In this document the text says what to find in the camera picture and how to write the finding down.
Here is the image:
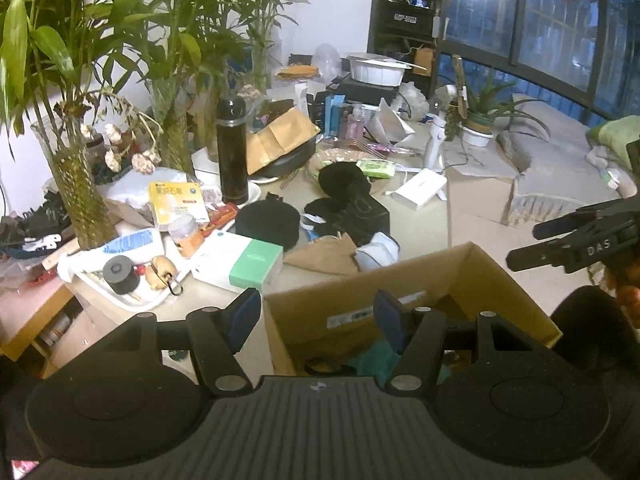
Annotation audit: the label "blue carton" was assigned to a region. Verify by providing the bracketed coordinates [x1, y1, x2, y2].
[324, 95, 351, 137]

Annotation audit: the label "wooden side shelf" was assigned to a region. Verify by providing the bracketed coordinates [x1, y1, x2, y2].
[0, 280, 76, 376]

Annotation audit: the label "dried flowers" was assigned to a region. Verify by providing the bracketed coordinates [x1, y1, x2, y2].
[80, 95, 163, 176]

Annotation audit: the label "teal cloth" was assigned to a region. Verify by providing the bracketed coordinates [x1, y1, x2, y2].
[347, 340, 401, 382]

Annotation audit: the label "white cup-shaped face mask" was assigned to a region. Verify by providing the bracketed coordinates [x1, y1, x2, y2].
[354, 232, 401, 271]

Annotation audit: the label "white plant pot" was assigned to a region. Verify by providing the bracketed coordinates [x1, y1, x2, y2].
[460, 122, 495, 148]

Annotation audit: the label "orange cloth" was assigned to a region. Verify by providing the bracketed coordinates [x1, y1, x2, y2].
[274, 63, 321, 81]

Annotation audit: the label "green wipe packet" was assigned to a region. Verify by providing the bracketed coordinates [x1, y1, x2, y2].
[356, 159, 398, 179]

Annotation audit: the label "red snack packet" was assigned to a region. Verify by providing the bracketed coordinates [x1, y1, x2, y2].
[202, 202, 238, 233]

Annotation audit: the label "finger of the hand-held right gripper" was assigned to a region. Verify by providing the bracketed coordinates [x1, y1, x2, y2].
[506, 232, 586, 273]
[532, 198, 626, 241]

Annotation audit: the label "dark window frame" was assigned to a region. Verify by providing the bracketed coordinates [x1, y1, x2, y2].
[437, 0, 640, 121]

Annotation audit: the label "pink handled cutlery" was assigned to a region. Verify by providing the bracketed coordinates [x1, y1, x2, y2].
[340, 137, 401, 154]

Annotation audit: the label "white plate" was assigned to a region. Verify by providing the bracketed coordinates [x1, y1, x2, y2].
[192, 147, 263, 206]

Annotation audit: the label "green cloth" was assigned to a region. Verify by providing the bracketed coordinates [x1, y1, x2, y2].
[585, 116, 640, 171]

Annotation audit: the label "white plastic bag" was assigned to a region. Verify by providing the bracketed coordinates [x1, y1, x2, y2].
[100, 175, 156, 223]

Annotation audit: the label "black plush cloth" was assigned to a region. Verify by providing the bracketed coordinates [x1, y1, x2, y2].
[318, 162, 372, 201]

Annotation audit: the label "wooden figurine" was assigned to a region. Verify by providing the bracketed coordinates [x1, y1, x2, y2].
[151, 255, 179, 291]

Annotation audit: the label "smartphone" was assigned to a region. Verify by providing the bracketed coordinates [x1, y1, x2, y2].
[452, 55, 468, 116]

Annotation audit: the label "clear plastic bag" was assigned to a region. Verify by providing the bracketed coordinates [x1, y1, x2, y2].
[312, 42, 343, 78]

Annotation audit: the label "black sneaker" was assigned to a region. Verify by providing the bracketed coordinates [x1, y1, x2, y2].
[0, 195, 76, 261]

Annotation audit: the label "white takeaway bowl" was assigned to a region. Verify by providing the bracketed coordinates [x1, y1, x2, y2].
[346, 52, 413, 87]

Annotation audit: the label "black shelf unit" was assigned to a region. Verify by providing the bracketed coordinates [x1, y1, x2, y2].
[367, 0, 448, 81]

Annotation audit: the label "blue white packet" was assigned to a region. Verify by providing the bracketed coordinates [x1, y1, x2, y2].
[102, 228, 166, 263]

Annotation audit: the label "black thermos bottle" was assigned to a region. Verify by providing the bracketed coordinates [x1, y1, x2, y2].
[216, 96, 250, 206]

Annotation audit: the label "narrow glass vase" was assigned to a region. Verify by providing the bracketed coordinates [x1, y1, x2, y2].
[247, 35, 273, 96]

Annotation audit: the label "white phone gimbal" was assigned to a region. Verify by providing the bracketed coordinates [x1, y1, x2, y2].
[424, 85, 468, 171]

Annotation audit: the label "grey blanket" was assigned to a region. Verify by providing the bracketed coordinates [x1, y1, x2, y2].
[495, 95, 626, 226]

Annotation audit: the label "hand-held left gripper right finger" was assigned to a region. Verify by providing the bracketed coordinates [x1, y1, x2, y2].
[372, 289, 521, 393]

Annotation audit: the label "white cable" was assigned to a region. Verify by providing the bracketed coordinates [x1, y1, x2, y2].
[382, 162, 426, 196]

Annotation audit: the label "black zip case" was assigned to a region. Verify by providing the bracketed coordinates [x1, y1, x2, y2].
[249, 132, 318, 182]

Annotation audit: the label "black square pouch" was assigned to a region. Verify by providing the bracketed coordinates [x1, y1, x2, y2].
[330, 194, 391, 247]

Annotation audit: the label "large ribbed glass vase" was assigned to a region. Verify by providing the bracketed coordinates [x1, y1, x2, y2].
[31, 120, 118, 251]

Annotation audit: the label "round black case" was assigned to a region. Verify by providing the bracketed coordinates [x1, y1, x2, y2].
[235, 199, 301, 251]

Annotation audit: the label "brown cardboard box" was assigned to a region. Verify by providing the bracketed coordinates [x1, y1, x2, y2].
[262, 241, 563, 378]

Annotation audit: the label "person's right hand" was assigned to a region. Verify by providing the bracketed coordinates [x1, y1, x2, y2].
[602, 265, 640, 328]

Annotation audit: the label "small black speaker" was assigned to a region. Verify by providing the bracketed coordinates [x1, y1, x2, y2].
[102, 255, 139, 295]

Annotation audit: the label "brown cloth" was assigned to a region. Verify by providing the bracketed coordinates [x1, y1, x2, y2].
[282, 232, 361, 276]

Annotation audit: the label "aloe plant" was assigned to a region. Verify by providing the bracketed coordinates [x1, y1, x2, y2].
[462, 67, 551, 133]

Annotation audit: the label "white paper bag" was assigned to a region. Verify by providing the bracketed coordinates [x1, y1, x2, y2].
[370, 97, 417, 148]

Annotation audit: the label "glass plate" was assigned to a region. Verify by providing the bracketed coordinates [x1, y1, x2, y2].
[306, 147, 401, 196]

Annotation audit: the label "tall glass vase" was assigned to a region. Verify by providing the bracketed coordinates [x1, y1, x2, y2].
[147, 67, 196, 176]
[190, 55, 223, 151]

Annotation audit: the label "orange pill bottle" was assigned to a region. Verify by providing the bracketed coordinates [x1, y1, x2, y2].
[167, 214, 206, 259]

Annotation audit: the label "yellow medicine box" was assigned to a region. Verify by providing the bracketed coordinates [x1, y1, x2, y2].
[149, 181, 210, 231]

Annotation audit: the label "white flat box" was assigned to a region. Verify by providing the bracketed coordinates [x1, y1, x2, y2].
[392, 169, 447, 211]

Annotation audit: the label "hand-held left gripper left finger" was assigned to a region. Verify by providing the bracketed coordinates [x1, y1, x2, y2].
[122, 287, 263, 396]

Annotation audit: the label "black flat device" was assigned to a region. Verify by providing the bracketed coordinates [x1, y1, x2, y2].
[327, 76, 401, 106]

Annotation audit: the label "white and green box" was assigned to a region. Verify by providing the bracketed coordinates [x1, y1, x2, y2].
[190, 230, 285, 293]

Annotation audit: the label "brown paper envelope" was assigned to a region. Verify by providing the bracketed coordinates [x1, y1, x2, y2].
[246, 108, 321, 176]

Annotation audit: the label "white tray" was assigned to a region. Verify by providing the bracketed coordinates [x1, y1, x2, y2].
[70, 255, 193, 313]

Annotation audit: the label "pink soap dispenser bottle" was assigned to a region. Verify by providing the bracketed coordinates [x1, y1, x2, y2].
[346, 104, 366, 140]

